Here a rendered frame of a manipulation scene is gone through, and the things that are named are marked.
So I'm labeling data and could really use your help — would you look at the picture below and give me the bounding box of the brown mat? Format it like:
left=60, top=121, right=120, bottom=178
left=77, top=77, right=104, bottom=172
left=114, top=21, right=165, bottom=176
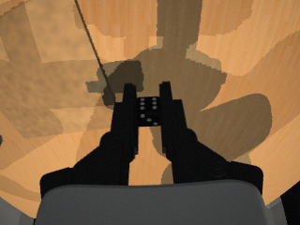
left=0, top=0, right=116, bottom=139

